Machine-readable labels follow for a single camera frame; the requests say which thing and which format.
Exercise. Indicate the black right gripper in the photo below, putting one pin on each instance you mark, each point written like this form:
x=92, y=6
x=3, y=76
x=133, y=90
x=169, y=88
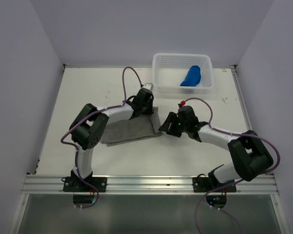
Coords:
x=164, y=127

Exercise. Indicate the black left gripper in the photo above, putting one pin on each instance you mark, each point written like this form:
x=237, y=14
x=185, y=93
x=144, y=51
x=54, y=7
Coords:
x=150, y=111

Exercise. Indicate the grey terry towel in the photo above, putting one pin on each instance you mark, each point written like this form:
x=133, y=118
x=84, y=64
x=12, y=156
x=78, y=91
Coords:
x=125, y=131

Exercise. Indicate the blue microfiber towel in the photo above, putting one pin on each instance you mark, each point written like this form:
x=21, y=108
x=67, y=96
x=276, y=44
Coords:
x=193, y=77

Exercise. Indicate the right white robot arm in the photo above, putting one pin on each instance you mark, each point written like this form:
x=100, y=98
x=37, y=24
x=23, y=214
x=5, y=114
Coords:
x=248, y=154

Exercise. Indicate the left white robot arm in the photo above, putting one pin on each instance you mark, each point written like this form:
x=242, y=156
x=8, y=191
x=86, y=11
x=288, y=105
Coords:
x=89, y=125

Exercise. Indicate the white perforated plastic basket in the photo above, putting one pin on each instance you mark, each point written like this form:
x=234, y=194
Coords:
x=170, y=70

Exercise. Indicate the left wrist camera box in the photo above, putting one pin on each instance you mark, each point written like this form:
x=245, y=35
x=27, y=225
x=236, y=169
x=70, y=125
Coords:
x=148, y=86

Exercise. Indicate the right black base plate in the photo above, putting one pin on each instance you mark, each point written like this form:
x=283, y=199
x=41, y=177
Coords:
x=202, y=183

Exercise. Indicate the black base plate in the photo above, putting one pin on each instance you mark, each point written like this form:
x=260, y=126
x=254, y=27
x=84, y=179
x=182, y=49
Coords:
x=202, y=183
x=74, y=184

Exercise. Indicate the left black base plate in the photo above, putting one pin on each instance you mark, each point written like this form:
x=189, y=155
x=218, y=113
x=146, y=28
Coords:
x=74, y=184

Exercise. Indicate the aluminium mounting rail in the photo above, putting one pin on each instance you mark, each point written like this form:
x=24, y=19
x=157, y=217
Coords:
x=144, y=185

